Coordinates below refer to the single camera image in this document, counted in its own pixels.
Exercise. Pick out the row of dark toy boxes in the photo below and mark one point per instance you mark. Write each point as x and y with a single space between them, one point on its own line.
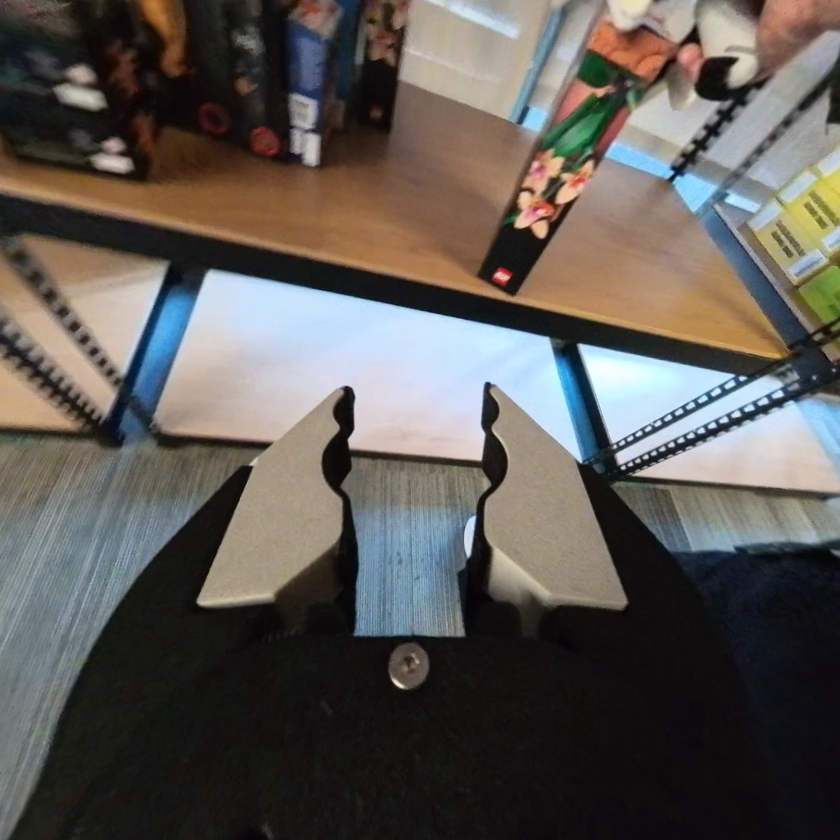
79 98

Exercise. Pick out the person's dark jacket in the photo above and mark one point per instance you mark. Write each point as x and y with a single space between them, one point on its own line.
774 623

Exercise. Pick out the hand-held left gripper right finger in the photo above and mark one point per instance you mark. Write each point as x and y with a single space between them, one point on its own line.
551 525

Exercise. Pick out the person's right hand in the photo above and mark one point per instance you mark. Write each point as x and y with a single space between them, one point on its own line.
800 26

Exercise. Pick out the stack of yellow-green boxes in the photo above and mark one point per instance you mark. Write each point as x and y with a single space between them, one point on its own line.
807 216

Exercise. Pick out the black shelving rack with goods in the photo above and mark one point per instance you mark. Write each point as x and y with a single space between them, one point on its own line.
394 216

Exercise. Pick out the black flower-print cardboard box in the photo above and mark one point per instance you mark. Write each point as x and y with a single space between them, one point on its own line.
558 164

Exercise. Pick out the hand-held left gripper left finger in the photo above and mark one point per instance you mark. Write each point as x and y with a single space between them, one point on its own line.
275 525

